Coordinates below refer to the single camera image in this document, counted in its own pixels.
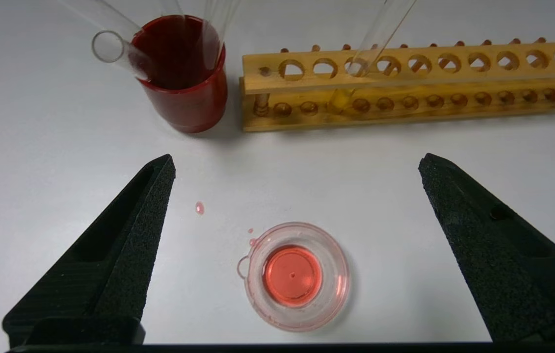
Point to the clear glass beaker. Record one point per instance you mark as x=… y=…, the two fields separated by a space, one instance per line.
x=297 y=277

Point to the test tube with red pigment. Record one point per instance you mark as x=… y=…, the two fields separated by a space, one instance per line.
x=132 y=59

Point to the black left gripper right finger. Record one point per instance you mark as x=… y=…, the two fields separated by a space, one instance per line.
x=508 y=264

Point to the red plastic cup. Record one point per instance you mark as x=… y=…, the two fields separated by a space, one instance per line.
x=189 y=105

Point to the empty clear glass test tube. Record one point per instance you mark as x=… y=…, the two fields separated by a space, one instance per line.
x=171 y=7
x=105 y=14
x=218 y=24

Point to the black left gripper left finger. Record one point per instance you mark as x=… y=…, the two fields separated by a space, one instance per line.
x=110 y=274

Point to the wooden test tube rack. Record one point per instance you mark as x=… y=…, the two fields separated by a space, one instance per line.
x=405 y=83

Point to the test tube with yellow pigment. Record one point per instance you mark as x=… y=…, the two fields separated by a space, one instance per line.
x=380 y=34

